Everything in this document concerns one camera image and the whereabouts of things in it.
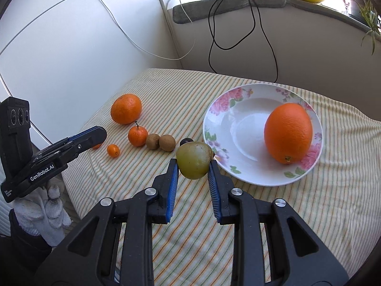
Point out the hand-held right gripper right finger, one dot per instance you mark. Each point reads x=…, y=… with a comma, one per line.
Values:
x=215, y=190

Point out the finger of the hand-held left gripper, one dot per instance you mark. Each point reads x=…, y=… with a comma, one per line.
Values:
x=95, y=137
x=87, y=131

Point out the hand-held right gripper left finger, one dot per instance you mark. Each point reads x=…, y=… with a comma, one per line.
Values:
x=172, y=190

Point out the kumquat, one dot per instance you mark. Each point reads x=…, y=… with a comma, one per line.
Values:
x=113, y=150

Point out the green apple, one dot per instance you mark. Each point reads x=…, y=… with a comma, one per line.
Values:
x=193, y=159

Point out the large bumpy orange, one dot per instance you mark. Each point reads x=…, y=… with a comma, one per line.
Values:
x=126, y=109

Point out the small tangerine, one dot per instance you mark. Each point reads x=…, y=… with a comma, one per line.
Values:
x=137, y=137

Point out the brown kiwi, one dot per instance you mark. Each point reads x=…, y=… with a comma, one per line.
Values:
x=167, y=143
x=152, y=141

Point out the dark plum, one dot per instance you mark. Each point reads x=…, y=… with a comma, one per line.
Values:
x=187, y=141

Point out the floral white plate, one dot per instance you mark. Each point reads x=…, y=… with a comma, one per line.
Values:
x=238, y=125

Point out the large smooth orange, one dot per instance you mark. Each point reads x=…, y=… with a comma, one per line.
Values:
x=288, y=132

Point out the person's left forearm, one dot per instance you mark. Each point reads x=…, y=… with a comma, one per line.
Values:
x=20, y=244

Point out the person's left hand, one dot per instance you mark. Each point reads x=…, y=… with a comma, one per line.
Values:
x=52, y=211

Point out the striped tablecloth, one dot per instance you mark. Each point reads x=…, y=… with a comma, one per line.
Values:
x=178, y=95

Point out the grey windowsill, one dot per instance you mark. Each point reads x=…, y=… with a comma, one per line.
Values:
x=268, y=1

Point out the dark plant pot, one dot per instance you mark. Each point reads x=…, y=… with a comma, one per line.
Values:
x=354, y=4

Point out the green spider plant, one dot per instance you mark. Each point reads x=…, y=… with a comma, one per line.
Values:
x=369, y=15

